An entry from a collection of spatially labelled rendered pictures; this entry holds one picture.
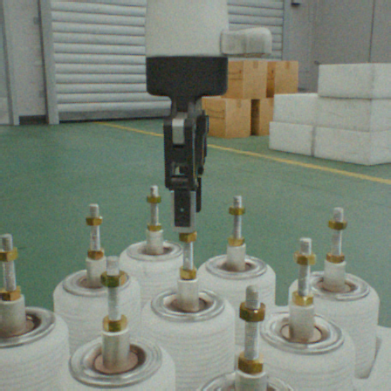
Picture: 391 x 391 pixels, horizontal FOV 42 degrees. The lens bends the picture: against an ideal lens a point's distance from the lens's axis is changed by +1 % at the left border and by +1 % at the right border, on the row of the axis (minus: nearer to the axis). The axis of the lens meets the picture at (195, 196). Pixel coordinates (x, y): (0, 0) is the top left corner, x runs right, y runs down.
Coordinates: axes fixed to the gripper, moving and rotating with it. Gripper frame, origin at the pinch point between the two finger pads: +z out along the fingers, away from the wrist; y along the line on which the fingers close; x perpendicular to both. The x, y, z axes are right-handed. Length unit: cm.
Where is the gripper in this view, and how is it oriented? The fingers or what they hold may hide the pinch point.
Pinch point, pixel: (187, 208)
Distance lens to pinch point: 49.0
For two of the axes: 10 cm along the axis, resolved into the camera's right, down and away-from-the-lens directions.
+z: 0.0, 9.7, 2.3
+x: 10.0, 0.2, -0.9
